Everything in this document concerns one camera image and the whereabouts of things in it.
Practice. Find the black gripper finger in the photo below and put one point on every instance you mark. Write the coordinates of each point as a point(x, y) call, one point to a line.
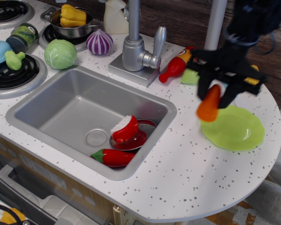
point(206, 77)
point(231, 92)

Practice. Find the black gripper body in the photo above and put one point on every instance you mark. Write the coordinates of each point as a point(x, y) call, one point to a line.
point(229, 64)

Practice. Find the orange toy carrot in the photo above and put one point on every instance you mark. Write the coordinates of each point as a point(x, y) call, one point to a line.
point(208, 109)

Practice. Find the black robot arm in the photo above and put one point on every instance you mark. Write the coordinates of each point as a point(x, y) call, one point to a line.
point(252, 19)

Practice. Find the lime green plate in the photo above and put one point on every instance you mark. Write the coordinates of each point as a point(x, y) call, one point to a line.
point(234, 129)

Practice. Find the green toy pear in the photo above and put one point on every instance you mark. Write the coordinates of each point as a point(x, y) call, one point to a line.
point(190, 77)

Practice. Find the yellow toy corn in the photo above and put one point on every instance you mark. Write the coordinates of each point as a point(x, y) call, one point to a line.
point(250, 80)

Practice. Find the red ketchup bottle toy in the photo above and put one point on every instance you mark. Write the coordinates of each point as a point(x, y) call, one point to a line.
point(177, 65)

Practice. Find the silver toy faucet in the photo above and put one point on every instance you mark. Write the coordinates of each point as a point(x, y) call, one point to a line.
point(135, 63)

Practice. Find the red white toy apple half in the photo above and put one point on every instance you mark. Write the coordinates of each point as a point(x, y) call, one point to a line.
point(125, 130)

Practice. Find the cream toy bottle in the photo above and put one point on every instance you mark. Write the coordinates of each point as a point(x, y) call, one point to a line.
point(114, 20)

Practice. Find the purple striped toy onion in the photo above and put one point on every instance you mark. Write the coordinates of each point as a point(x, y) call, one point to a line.
point(99, 42)

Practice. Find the red toy chili pepper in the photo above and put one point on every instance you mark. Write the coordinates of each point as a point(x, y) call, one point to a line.
point(113, 158)

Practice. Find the grey sink basin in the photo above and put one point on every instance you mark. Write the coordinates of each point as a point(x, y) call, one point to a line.
point(75, 110)

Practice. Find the green toy cabbage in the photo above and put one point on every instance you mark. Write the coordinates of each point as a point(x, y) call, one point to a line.
point(60, 54)

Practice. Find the yellow toy bell pepper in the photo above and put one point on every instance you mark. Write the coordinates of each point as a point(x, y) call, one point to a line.
point(72, 17)

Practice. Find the small steel pot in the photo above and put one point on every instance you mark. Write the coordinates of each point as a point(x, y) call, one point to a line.
point(52, 16)

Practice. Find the rear right stove burner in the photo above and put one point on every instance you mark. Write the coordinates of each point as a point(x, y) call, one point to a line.
point(48, 34)

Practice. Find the green labelled toy can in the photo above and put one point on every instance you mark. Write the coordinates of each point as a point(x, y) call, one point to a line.
point(22, 37)

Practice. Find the light green toy broccoli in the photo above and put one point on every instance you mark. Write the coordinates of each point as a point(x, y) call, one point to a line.
point(14, 60)

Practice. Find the front black stove burner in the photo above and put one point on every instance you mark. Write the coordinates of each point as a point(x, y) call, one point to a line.
point(17, 83)

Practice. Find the toy oven door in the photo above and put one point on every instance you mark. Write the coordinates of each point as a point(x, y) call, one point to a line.
point(21, 190)

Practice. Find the rear left stove burner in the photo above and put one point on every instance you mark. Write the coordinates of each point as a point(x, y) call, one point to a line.
point(14, 12)

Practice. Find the yellow toy on floor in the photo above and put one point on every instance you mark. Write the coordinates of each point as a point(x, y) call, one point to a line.
point(9, 219)

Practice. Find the blue handled toy knife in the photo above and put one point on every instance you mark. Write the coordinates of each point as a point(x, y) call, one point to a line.
point(223, 87)

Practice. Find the grey vertical post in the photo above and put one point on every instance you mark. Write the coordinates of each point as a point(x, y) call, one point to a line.
point(216, 18)

